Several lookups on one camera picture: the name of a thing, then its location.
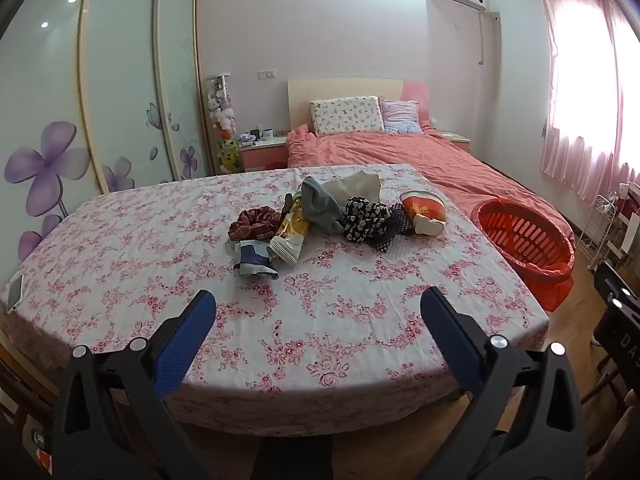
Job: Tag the red plaid cloth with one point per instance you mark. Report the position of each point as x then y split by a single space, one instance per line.
252 224

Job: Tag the black mug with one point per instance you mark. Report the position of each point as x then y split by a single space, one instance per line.
256 134

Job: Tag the floral pillow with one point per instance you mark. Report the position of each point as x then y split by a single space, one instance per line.
345 116

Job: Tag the yellow snack packet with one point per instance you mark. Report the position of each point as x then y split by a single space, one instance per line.
290 237

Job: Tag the white mug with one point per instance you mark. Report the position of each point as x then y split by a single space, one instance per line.
267 134

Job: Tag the beige nightstand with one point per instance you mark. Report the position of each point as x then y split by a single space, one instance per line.
457 141

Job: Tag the grey cloth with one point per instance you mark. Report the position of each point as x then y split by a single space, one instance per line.
322 207

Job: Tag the dark dotted mesh cloth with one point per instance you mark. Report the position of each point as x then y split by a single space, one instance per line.
395 232

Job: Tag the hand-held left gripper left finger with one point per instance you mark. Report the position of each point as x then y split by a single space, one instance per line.
185 340

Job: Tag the white smartphone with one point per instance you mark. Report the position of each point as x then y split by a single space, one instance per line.
15 294

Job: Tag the striped pink pillow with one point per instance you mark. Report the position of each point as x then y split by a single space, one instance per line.
400 116

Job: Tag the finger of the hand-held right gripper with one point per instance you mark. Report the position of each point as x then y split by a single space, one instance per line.
615 285

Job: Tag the red plastic laundry basket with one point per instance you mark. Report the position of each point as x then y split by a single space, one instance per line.
520 240

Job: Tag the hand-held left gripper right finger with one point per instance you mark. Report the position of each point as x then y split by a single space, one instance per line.
450 340

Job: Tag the beige pink headboard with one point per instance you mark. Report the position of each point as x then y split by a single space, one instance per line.
345 87

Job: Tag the beige paper bag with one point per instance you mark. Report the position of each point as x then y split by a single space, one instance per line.
352 186

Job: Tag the yellow green plush toy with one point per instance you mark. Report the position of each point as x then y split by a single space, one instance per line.
229 152

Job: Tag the white air conditioner pipe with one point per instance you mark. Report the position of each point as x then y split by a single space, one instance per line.
481 40

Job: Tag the pink curtain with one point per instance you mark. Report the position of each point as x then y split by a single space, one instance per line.
590 85

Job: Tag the white wall socket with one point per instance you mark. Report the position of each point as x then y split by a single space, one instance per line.
266 75

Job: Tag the floral pink tablecloth table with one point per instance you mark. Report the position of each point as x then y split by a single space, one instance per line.
150 240

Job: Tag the blue white sock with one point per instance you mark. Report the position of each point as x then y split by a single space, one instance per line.
255 259

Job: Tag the black white floral cloth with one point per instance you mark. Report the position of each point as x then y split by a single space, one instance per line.
365 219

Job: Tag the floral sliding-door wardrobe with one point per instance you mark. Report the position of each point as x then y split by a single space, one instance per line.
100 85

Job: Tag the clear plush toy tube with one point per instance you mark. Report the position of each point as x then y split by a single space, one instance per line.
220 105

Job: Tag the bed with pink duvet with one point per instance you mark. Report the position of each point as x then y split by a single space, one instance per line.
400 155

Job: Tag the pink white nightstand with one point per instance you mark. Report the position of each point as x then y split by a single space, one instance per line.
260 155

